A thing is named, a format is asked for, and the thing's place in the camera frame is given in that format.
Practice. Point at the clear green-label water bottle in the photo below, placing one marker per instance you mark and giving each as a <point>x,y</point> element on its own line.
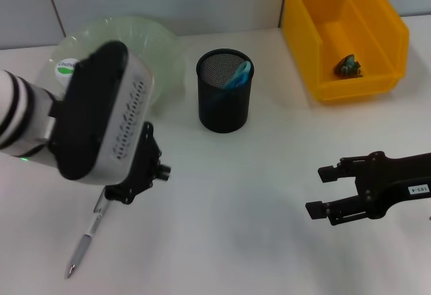
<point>64,69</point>

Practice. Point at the green glass fruit bowl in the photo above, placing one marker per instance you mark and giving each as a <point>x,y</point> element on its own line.
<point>161,49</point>

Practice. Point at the silver ballpoint pen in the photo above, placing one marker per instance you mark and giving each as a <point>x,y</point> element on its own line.
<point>84,241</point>

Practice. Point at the blue scissors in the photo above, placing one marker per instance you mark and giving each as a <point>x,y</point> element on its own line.
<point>240,76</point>

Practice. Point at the black mesh pen cup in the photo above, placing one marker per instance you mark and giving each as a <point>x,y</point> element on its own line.
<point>224,109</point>

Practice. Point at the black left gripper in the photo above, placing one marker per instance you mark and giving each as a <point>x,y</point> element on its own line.
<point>141,167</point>

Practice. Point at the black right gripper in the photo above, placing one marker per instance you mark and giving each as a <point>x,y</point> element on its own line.
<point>390,180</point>

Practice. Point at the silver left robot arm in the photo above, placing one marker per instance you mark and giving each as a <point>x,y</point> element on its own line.
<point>20,113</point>

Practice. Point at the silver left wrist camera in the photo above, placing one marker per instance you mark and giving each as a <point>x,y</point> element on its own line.
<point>94,113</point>

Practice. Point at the green plastic scrap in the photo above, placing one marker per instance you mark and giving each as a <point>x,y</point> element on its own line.
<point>348,66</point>

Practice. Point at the yellow plastic bin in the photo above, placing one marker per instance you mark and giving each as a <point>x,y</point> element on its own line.
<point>350,12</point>

